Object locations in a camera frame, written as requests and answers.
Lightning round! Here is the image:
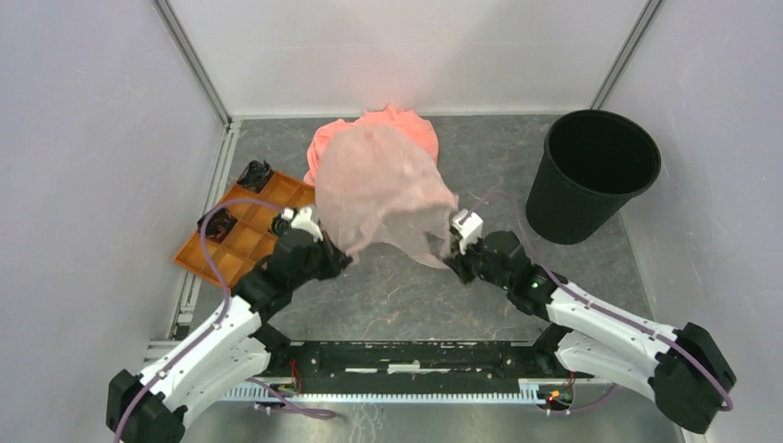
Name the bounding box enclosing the pink plastic trash bag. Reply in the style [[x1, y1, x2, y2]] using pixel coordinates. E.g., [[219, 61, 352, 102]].
[[315, 125, 459, 269]]

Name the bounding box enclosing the orange compartment tray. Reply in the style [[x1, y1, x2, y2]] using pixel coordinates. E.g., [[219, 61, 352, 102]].
[[174, 171, 315, 287]]

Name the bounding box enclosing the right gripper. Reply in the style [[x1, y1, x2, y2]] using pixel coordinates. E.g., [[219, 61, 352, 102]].
[[442, 230, 512, 292]]

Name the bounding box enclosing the dark rolled sock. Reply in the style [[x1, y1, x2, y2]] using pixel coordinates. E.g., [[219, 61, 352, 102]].
[[236, 160, 274, 193], [197, 208, 238, 244]]

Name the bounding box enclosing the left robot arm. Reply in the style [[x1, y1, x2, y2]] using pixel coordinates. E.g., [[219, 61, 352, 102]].
[[106, 229, 352, 442]]

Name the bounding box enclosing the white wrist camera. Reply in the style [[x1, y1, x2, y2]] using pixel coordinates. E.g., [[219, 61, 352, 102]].
[[269, 204, 323, 242], [450, 209, 484, 255]]

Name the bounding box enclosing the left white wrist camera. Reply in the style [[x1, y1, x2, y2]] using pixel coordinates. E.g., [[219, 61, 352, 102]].
[[269, 204, 323, 242]]

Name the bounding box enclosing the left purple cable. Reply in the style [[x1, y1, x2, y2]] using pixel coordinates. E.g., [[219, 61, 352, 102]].
[[112, 197, 289, 443]]

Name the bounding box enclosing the black trash bin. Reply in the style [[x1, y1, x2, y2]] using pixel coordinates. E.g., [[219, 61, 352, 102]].
[[525, 110, 662, 245]]

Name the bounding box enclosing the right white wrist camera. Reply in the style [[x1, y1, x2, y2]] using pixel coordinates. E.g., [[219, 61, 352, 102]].
[[450, 209, 484, 255]]

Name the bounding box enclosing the salmon pink cloth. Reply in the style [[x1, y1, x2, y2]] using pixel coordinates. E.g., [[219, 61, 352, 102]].
[[303, 104, 440, 186]]

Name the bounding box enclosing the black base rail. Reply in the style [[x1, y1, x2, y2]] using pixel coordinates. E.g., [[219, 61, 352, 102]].
[[232, 326, 593, 406]]

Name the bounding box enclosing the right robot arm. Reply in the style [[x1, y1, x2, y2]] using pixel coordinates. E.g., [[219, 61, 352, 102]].
[[444, 228, 737, 434]]

